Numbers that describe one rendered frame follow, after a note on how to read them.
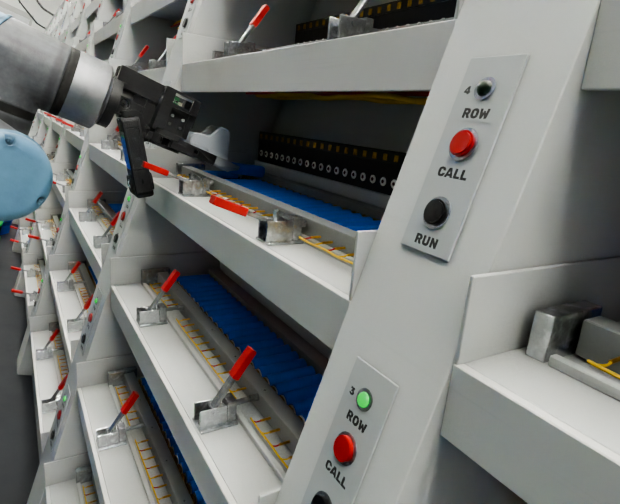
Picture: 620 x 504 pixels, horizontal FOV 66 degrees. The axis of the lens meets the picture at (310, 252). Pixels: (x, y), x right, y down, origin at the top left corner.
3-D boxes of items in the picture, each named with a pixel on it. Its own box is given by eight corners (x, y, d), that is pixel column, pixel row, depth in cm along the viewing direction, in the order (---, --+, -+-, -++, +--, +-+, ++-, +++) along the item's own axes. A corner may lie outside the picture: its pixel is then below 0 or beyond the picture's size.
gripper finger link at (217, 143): (256, 141, 73) (200, 115, 69) (241, 177, 74) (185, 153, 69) (249, 140, 76) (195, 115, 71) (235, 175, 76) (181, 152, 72)
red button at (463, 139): (465, 156, 27) (475, 129, 27) (444, 153, 29) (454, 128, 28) (475, 162, 28) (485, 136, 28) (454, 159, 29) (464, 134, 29)
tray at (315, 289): (343, 359, 34) (358, 231, 32) (145, 202, 84) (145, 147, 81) (516, 321, 45) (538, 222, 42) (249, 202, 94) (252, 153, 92)
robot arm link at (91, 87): (59, 117, 59) (54, 114, 67) (100, 133, 61) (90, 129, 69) (84, 47, 58) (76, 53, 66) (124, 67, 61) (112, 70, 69)
